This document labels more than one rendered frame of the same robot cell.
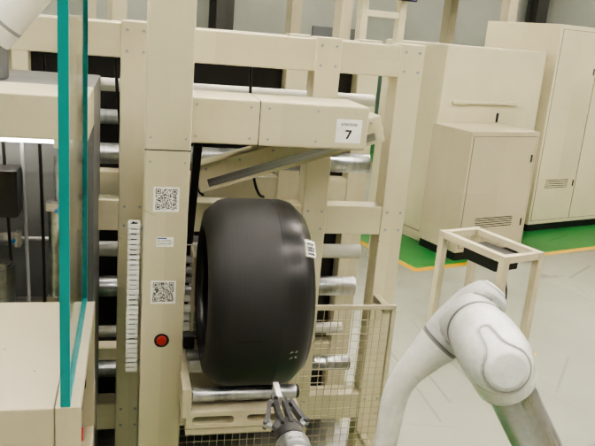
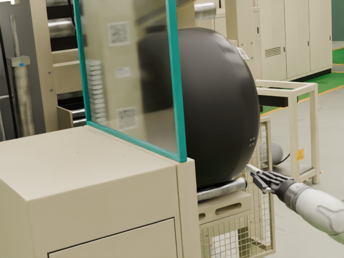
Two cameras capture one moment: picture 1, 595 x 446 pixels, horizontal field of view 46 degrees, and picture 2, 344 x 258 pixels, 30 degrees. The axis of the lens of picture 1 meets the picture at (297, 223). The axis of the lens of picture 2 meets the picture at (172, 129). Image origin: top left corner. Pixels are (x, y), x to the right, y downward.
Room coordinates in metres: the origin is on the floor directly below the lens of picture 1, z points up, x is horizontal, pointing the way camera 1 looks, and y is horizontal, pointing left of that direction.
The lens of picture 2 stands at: (-0.12, 0.81, 1.68)
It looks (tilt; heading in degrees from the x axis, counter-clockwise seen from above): 13 degrees down; 345
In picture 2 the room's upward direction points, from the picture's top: 5 degrees counter-clockwise
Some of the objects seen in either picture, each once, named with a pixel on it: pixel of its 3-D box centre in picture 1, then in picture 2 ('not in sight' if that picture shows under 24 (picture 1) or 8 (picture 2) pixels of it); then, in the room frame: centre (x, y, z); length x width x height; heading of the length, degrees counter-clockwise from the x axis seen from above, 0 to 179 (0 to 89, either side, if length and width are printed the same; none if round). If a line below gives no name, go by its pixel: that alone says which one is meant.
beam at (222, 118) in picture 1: (274, 119); not in sight; (2.46, 0.11, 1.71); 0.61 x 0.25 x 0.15; 104
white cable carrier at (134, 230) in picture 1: (134, 296); not in sight; (2.01, 0.48, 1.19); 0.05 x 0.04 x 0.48; 14
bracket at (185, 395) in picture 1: (182, 373); not in sight; (2.10, 0.33, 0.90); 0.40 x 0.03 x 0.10; 14
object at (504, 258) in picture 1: (481, 297); (274, 134); (4.41, -1.26, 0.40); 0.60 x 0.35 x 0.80; 31
